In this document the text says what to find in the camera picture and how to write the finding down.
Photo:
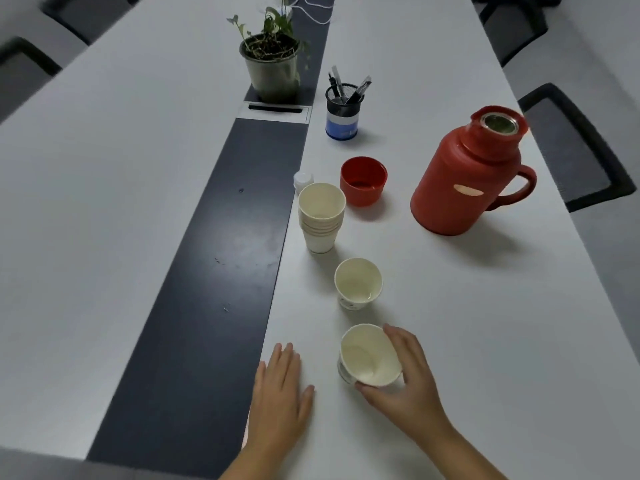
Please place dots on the potted green plant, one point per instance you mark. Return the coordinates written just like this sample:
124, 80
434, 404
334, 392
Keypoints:
272, 79

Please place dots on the black mesh office chair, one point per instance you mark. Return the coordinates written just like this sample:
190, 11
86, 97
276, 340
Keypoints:
570, 144
20, 74
85, 14
510, 24

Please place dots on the stack of white paper cups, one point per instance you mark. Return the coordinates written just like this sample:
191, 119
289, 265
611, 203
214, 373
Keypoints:
320, 239

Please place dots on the red thermos lid cup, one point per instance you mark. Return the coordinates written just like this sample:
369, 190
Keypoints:
362, 194

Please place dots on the black mesh pen holder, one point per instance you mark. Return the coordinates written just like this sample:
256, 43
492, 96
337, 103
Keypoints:
342, 127

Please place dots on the silver utility knife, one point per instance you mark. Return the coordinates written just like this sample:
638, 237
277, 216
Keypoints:
360, 88

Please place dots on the white paper cup blue print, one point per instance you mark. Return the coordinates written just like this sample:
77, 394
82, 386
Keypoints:
357, 284
367, 354

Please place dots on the white thermos stopper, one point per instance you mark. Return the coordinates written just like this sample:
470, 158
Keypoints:
302, 178

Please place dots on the white power strip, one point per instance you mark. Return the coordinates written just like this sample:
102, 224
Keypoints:
287, 12

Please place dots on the black white marker pen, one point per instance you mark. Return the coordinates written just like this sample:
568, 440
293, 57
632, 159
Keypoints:
336, 82

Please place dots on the person's left hand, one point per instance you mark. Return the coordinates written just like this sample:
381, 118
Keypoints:
280, 409

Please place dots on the white conference table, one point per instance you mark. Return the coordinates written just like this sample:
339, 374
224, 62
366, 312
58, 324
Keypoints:
475, 319

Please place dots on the red thermos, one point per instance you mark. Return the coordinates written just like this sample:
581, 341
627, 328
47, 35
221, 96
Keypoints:
450, 204

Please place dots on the person's right hand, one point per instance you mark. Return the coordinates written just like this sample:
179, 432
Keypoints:
415, 394

